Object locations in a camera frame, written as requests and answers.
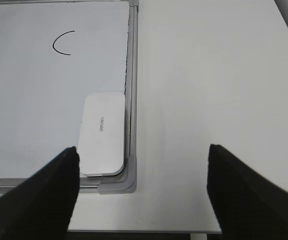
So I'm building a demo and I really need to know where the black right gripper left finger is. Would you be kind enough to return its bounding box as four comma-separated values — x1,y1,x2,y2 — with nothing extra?
0,147,80,240

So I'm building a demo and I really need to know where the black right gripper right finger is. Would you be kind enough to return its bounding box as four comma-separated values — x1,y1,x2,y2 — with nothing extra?
207,144,288,240

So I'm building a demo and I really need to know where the white rectangular board eraser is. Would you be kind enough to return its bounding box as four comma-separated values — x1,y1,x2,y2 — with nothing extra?
77,92,125,177

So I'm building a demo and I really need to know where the white board with grey frame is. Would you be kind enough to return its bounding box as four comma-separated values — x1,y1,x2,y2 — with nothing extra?
0,0,139,194

